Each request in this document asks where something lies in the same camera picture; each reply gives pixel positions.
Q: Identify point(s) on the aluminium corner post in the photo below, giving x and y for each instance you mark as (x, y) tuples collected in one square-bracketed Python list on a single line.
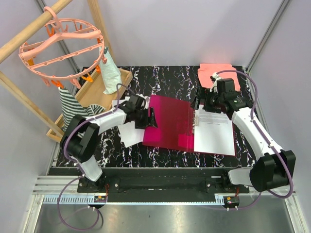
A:
[(268, 33)]

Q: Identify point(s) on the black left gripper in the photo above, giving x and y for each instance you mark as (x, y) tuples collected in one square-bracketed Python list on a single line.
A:
[(149, 121)]

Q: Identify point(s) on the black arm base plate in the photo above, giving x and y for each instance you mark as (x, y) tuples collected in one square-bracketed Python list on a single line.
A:
[(162, 185)]

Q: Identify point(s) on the white form paper sheet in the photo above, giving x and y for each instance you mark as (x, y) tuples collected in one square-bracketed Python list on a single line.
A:
[(129, 134)]

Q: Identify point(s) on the silver folder clip mechanism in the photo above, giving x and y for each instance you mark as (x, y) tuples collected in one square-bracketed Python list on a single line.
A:
[(195, 120)]

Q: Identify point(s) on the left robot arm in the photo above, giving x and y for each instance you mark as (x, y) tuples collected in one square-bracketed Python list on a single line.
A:
[(81, 137)]

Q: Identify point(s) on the mint green towel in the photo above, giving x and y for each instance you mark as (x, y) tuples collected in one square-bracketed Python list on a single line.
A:
[(111, 75)]

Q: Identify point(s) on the pink round clip hanger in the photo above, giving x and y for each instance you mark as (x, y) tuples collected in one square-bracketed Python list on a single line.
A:
[(67, 39)]

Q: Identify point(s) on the folded pink cloth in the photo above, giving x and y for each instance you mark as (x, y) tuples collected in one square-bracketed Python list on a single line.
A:
[(206, 71)]

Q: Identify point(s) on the aluminium front rail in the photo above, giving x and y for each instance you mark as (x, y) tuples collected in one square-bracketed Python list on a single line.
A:
[(69, 190)]

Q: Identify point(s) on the white printed paper sheet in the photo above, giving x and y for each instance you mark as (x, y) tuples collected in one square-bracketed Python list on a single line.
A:
[(214, 134)]

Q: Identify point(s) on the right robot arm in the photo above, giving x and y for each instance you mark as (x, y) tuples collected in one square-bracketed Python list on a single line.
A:
[(274, 166)]

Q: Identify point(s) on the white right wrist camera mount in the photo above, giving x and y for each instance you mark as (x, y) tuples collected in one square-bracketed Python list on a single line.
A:
[(215, 77)]

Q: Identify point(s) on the red plastic clip folder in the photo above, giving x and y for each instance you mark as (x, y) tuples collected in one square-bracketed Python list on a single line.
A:
[(174, 119)]

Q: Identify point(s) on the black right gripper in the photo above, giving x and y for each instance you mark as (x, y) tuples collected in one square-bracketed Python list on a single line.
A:
[(204, 93)]

